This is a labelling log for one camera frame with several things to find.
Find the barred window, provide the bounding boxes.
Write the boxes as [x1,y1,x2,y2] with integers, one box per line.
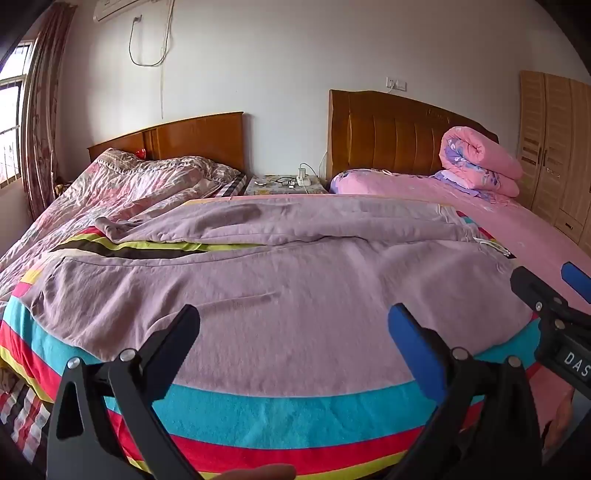
[0,41,38,188]

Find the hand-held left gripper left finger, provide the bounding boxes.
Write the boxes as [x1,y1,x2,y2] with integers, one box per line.
[45,304,201,480]

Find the person's left hand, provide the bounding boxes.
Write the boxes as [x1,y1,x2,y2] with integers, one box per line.
[217,463,297,480]

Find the mauve pants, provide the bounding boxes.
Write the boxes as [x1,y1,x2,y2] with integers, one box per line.
[21,196,540,398]

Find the pink floral pillow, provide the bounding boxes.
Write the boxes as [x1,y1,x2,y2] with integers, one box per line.
[329,168,445,198]

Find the patterned red curtain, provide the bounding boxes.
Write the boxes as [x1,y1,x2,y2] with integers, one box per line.
[21,0,78,220]

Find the white wall pipe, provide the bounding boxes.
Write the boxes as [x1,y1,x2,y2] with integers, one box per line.
[159,0,177,120]

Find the floral quilt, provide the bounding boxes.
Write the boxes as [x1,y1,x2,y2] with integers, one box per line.
[0,148,246,298]

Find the wooden wardrobe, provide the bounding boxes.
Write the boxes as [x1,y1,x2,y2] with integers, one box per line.
[516,70,591,241]

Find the nightstand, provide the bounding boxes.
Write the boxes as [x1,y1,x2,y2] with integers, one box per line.
[244,174,329,198]

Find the striped blanket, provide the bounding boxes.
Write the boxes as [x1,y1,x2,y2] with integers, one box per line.
[0,196,575,480]

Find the white air conditioner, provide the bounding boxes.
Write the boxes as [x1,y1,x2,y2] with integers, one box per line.
[92,0,145,24]

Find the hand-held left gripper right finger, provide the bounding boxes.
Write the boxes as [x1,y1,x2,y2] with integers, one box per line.
[383,302,544,480]

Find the rolled pink quilt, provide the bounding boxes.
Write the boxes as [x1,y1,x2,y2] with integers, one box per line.
[435,126,524,200]

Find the pink bed sheet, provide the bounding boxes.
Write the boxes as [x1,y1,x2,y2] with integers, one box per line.
[332,173,591,446]

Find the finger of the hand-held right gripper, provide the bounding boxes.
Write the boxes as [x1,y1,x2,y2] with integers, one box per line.
[560,261,591,305]
[510,265,570,319]

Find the air conditioner cable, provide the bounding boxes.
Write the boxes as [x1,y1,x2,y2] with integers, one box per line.
[128,15,177,68]

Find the wooden headboard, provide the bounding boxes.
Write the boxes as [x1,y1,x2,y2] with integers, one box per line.
[88,111,246,175]

